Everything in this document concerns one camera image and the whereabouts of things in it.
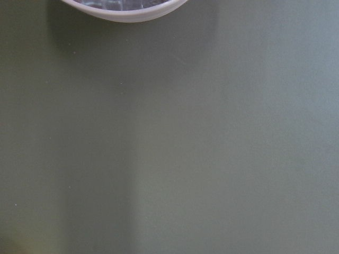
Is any pink bowl with ice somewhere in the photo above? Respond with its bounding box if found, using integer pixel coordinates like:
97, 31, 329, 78
63, 0, 186, 23

